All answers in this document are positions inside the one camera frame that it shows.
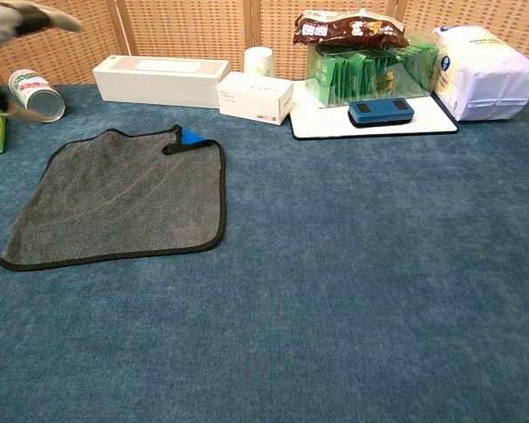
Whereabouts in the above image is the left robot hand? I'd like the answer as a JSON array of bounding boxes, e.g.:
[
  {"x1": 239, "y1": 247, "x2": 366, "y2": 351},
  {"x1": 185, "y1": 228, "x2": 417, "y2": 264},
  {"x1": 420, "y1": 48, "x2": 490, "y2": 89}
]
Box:
[{"x1": 0, "y1": 0, "x2": 83, "y2": 122}]

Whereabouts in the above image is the grey and blue cloth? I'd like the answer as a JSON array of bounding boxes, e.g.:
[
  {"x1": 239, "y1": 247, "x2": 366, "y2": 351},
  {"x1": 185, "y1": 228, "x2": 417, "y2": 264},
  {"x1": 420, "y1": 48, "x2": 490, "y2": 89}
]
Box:
[{"x1": 0, "y1": 124, "x2": 228, "y2": 271}]

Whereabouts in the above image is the white green tin can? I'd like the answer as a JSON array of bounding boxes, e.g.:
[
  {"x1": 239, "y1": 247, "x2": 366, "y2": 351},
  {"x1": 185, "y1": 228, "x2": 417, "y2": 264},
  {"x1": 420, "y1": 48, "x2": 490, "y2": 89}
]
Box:
[{"x1": 7, "y1": 68, "x2": 66, "y2": 123}]

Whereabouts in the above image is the long white cardboard box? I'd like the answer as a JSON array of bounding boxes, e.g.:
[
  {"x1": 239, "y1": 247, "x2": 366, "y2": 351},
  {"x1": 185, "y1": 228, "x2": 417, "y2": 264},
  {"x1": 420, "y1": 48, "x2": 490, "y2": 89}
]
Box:
[{"x1": 91, "y1": 55, "x2": 231, "y2": 110}]

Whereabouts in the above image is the woven rattan screen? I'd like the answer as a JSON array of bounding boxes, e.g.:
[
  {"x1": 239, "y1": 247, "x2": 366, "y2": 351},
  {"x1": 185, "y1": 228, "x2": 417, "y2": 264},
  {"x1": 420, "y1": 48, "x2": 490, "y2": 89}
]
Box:
[{"x1": 0, "y1": 0, "x2": 529, "y2": 85}]

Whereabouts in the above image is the white paper cup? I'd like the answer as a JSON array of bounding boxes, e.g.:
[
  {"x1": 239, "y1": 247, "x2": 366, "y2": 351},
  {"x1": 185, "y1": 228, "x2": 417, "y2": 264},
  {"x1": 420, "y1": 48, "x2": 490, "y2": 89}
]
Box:
[{"x1": 243, "y1": 46, "x2": 275, "y2": 79}]

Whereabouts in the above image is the small white cardboard box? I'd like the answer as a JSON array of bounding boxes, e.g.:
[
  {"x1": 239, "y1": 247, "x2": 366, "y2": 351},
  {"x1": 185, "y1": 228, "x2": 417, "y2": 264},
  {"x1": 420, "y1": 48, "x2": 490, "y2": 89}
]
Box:
[{"x1": 215, "y1": 70, "x2": 294, "y2": 127}]

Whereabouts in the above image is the small white whiteboard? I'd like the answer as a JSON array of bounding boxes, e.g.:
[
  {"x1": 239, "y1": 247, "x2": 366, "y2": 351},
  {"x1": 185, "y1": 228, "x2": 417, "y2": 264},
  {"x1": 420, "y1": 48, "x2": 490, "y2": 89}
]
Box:
[{"x1": 289, "y1": 90, "x2": 460, "y2": 141}]

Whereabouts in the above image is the brown snack bag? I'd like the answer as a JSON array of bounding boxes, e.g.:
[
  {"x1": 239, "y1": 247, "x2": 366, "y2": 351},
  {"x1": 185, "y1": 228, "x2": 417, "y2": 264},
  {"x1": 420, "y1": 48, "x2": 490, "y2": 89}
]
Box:
[{"x1": 293, "y1": 9, "x2": 411, "y2": 48}]

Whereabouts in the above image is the clear box of green sachets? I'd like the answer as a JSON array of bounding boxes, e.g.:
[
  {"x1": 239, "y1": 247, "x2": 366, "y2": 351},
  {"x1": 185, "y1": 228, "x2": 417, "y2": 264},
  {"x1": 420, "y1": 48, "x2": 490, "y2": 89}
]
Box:
[{"x1": 306, "y1": 37, "x2": 442, "y2": 109}]

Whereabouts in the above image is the blue whiteboard eraser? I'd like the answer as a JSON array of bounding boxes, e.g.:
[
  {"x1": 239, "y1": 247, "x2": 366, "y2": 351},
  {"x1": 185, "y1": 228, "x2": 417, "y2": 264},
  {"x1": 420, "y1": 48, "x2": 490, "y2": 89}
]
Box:
[{"x1": 346, "y1": 99, "x2": 418, "y2": 129}]

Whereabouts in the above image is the blue table cloth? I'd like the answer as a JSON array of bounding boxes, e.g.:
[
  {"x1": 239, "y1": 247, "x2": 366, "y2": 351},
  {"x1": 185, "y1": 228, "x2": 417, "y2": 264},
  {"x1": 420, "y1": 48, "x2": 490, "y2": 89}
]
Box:
[{"x1": 0, "y1": 81, "x2": 529, "y2": 423}]

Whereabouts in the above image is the white tissue pack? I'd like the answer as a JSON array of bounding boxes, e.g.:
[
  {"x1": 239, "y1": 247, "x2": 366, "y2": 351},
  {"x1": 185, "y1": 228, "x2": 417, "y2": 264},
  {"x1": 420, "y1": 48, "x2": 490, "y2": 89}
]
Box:
[{"x1": 431, "y1": 25, "x2": 529, "y2": 122}]

